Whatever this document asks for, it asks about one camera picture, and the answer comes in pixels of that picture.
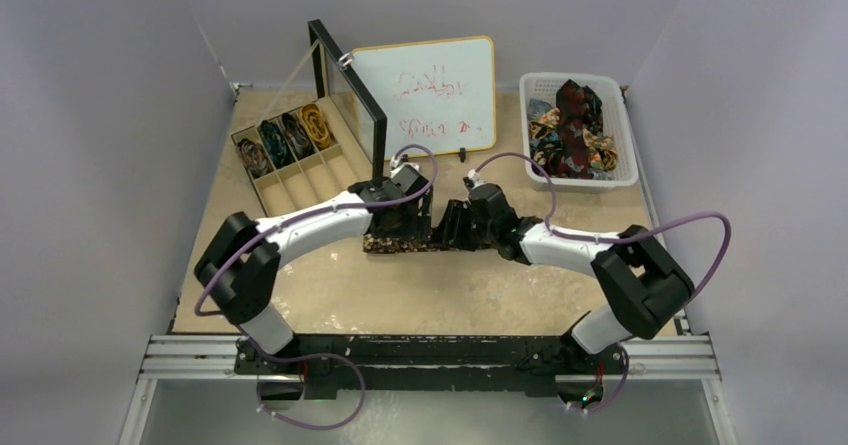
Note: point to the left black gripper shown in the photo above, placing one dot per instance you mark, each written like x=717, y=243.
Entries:
x=416, y=227

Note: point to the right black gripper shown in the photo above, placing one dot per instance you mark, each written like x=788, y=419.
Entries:
x=466, y=223

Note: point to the brown floral black tie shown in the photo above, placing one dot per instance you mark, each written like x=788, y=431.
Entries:
x=393, y=245

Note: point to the white plastic basket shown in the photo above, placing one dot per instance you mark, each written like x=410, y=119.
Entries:
x=543, y=86

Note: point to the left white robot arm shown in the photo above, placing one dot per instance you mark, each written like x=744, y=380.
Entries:
x=238, y=270

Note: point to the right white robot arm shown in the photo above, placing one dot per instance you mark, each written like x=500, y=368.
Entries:
x=642, y=283

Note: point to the black tie storage box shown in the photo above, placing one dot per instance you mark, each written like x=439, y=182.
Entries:
x=324, y=76

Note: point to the small whiteboard with stand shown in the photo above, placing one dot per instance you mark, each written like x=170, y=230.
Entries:
x=437, y=93

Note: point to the dark grey rolled tie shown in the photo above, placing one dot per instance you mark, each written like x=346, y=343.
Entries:
x=298, y=139

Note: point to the yellow rolled tie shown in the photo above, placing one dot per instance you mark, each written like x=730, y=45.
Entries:
x=316, y=126

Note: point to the colourful patterned tie pile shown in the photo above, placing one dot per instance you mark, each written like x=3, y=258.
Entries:
x=545, y=147

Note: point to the blue dark rolled tie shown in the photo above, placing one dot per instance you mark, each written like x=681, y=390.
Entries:
x=275, y=144

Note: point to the dark red tie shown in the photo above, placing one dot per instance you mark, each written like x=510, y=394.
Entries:
x=580, y=111

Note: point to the grey patterned rolled tie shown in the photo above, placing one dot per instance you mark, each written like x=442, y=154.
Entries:
x=254, y=158

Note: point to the black aluminium mounting rail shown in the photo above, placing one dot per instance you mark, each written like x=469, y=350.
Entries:
x=537, y=366

